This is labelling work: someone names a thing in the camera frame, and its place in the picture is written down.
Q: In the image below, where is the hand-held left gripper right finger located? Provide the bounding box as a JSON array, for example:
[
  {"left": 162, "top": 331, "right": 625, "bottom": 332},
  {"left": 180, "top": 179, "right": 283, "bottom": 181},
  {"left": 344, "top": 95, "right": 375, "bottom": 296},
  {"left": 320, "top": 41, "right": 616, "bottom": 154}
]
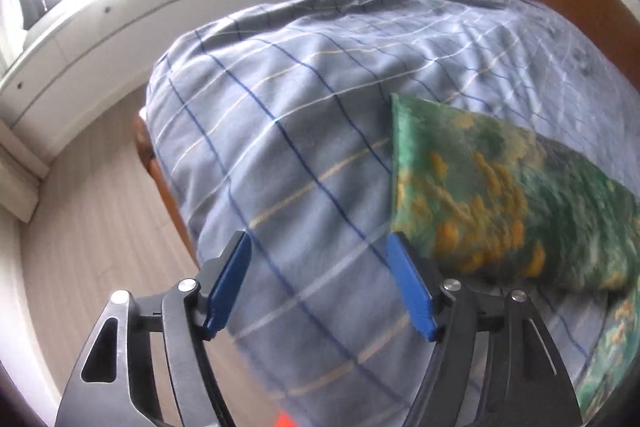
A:
[{"left": 386, "top": 232, "right": 583, "bottom": 427}]

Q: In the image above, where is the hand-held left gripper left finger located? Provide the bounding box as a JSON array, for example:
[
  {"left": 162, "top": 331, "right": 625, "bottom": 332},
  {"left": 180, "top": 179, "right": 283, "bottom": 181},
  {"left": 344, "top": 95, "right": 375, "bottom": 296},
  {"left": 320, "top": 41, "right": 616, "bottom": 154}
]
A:
[{"left": 54, "top": 231, "right": 253, "bottom": 427}]

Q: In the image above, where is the green floral cloth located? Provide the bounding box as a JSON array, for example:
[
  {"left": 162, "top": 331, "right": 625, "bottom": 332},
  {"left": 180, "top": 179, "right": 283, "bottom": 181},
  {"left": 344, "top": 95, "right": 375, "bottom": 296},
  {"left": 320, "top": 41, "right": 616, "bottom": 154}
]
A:
[{"left": 389, "top": 93, "right": 640, "bottom": 420}]

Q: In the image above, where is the blue checked bed sheet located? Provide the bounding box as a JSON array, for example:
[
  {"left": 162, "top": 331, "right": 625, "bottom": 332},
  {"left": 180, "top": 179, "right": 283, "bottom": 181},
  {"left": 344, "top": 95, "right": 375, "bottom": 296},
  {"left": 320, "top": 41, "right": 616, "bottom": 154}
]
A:
[{"left": 145, "top": 0, "right": 640, "bottom": 427}]

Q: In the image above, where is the white drawer cabinet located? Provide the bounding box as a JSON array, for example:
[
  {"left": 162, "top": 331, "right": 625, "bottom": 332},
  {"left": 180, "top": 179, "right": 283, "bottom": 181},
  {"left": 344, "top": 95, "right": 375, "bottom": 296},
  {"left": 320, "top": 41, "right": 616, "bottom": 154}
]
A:
[{"left": 0, "top": 0, "right": 341, "bottom": 168}]

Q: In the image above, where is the wooden bed frame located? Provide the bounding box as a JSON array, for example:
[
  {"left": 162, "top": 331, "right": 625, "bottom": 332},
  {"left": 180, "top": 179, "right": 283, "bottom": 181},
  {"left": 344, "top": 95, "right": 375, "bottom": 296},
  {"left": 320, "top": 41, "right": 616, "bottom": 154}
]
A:
[{"left": 132, "top": 107, "right": 201, "bottom": 268}]

